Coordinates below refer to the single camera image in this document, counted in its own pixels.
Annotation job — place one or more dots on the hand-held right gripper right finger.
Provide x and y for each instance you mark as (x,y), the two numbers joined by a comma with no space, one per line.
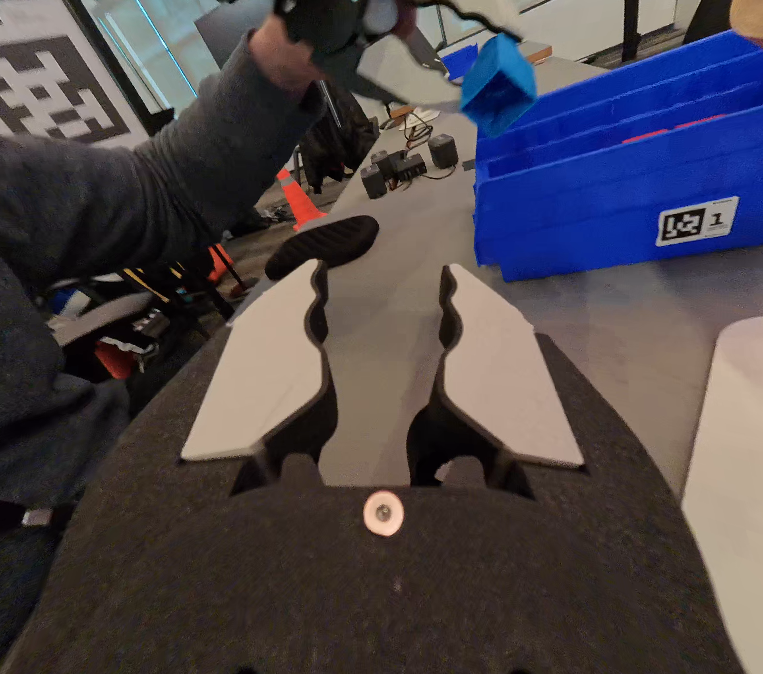
(506,388)

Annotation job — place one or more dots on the dark jacket on chair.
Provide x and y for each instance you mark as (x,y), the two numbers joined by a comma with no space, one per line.
(340,138)

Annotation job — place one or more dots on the blue plastic bin with tag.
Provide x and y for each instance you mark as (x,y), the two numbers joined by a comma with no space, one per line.
(566,209)

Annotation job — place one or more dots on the wooden background desk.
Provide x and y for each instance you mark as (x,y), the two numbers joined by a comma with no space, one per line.
(536,53)

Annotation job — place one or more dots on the person's left hand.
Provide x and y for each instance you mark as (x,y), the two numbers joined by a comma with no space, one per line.
(286,60)

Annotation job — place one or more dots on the black charger hub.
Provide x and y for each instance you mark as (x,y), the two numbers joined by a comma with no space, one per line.
(405,164)

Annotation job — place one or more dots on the grey desk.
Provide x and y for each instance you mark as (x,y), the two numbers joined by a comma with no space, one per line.
(596,328)

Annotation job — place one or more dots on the person's left forearm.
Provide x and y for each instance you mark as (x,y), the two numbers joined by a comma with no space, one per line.
(149,179)

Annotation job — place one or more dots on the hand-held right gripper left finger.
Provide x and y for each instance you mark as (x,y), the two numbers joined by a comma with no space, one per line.
(262,382)

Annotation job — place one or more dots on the orange traffic cone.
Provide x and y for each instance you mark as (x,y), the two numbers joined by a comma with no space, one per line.
(301,203)
(219,263)

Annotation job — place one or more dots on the wooden book stand white base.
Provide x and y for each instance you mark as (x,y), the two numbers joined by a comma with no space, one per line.
(727,477)

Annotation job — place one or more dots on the pile of toy blocks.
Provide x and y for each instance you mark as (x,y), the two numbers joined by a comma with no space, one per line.
(647,135)

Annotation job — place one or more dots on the black power adapter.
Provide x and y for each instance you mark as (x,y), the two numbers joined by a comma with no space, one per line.
(443,150)
(374,182)

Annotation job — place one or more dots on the black chair armrest pad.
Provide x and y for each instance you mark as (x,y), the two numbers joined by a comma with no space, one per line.
(322,245)

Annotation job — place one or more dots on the small blue bin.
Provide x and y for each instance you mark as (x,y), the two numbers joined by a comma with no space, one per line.
(459,63)

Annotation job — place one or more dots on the white sign on easel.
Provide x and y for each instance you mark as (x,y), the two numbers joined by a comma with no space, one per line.
(30,12)

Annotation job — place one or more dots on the large black monitor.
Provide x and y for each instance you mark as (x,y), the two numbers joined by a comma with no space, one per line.
(232,30)

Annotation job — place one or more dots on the person's torso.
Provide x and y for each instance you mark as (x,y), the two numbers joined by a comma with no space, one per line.
(36,418)

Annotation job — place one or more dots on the blue toy block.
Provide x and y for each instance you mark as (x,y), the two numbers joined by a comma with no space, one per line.
(498,84)

